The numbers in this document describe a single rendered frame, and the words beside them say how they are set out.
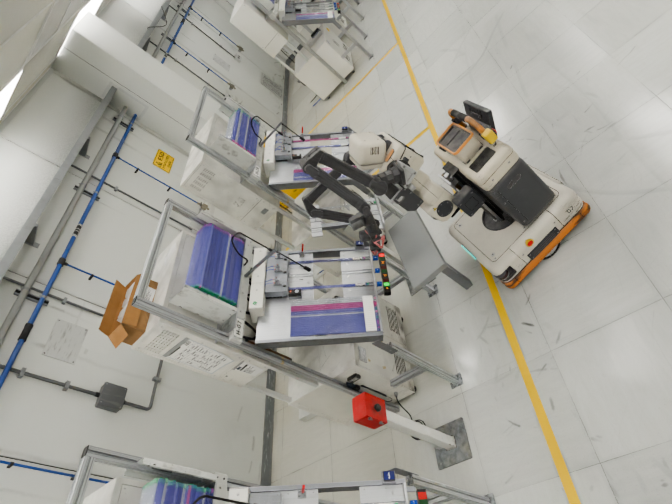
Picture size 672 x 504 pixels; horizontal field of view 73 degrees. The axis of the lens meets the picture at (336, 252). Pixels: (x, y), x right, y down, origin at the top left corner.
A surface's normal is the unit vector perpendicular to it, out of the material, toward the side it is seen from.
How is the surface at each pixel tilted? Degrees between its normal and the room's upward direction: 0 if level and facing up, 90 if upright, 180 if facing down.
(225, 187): 90
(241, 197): 90
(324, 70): 90
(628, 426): 0
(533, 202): 90
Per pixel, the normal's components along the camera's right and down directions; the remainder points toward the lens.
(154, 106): 0.05, 0.71
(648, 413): -0.73, -0.45
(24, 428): 0.68, -0.54
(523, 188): 0.28, 0.49
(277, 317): -0.04, -0.70
